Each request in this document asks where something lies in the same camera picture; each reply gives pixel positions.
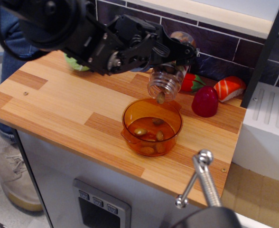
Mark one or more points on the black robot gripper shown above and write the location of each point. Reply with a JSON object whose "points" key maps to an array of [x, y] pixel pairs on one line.
{"points": [[130, 44]]}

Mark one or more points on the clear almond jar red label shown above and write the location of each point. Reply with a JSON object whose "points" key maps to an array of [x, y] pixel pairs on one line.
{"points": [[168, 77]]}

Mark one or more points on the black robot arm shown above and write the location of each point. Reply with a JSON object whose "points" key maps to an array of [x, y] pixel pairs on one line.
{"points": [[66, 25]]}

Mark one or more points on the orange transparent plastic pot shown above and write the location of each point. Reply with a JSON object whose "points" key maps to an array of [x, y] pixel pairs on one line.
{"points": [[149, 115]]}

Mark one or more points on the red toy chili pepper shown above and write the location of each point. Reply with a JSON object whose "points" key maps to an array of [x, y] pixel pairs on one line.
{"points": [[192, 83]]}

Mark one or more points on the falling almond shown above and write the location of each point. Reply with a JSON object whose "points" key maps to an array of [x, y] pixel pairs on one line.
{"points": [[161, 98]]}

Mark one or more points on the dark red toy egg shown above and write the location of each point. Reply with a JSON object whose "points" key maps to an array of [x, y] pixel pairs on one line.
{"points": [[205, 102]]}

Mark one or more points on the toy salmon sushi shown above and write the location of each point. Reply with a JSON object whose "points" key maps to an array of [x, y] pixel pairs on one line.
{"points": [[229, 88]]}

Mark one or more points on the green toy cabbage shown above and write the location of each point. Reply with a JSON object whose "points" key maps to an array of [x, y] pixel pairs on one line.
{"points": [[74, 65]]}

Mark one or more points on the person leg in jeans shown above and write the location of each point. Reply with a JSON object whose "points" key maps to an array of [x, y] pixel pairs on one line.
{"points": [[13, 37]]}

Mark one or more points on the beige sneaker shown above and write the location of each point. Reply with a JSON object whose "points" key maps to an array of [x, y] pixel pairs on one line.
{"points": [[15, 180]]}

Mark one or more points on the black metal shelf post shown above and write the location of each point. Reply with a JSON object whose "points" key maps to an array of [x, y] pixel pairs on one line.
{"points": [[261, 63]]}

